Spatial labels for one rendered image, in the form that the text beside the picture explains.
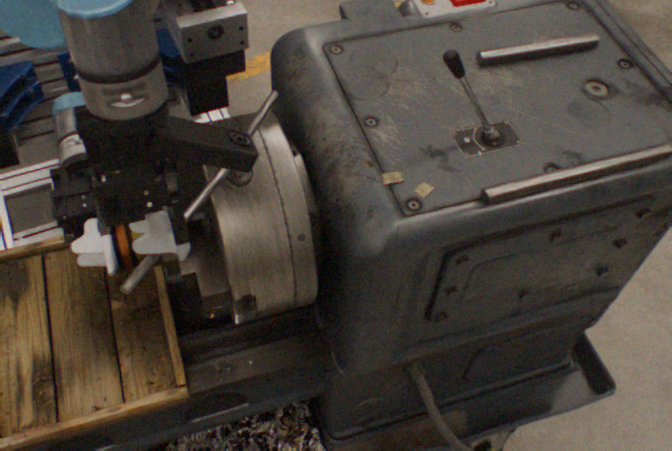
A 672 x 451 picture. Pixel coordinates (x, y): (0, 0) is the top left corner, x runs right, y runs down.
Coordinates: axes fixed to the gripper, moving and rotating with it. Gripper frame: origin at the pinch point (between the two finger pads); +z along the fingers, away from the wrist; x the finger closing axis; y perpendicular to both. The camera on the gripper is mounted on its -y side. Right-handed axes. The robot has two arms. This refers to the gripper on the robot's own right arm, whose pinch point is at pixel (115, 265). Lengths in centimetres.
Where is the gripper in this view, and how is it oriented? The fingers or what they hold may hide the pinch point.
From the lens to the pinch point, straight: 106.5
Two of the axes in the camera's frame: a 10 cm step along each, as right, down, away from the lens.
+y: -9.5, 2.2, -2.3
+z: 3.2, 7.6, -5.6
